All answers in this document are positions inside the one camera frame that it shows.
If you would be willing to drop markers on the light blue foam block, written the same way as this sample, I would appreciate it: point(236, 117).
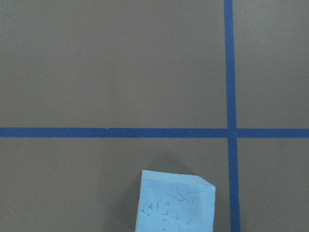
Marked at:
point(175, 203)

